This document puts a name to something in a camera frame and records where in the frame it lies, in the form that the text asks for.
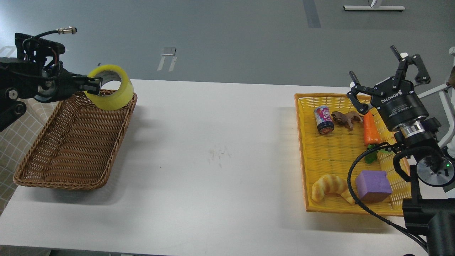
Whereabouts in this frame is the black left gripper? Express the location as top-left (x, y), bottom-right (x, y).
top-left (36, 68), bottom-right (103, 103)

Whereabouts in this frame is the purple foam cube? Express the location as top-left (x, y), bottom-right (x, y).
top-left (355, 170), bottom-right (393, 203)

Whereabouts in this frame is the yellow tape roll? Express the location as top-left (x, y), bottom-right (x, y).
top-left (84, 64), bottom-right (134, 111)

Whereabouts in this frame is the yellow plastic basket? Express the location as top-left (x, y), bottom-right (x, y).
top-left (294, 94), bottom-right (411, 217)

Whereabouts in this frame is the small soda can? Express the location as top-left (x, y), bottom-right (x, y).
top-left (314, 105), bottom-right (334, 135)

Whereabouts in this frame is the white floor stand base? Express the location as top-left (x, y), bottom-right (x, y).
top-left (343, 0), bottom-right (406, 12)

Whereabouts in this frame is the white chair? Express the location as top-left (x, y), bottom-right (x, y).
top-left (418, 67), bottom-right (455, 159)

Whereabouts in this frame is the brown toy animal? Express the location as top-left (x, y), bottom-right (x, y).
top-left (331, 111), bottom-right (364, 131)

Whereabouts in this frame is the brown wicker basket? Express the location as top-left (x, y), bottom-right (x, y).
top-left (13, 92), bottom-right (138, 191)

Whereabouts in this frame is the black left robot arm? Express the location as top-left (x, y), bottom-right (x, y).
top-left (0, 26), bottom-right (103, 130)

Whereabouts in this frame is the beige checkered cloth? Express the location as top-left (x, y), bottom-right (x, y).
top-left (0, 99), bottom-right (57, 213)

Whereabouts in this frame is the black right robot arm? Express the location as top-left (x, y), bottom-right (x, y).
top-left (347, 46), bottom-right (455, 256)

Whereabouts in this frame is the toy croissant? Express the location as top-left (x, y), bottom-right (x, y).
top-left (311, 174), bottom-right (355, 204)

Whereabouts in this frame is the orange toy carrot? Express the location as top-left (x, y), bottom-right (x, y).
top-left (363, 110), bottom-right (394, 164)

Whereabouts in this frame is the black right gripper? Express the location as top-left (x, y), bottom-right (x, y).
top-left (347, 45), bottom-right (432, 132)

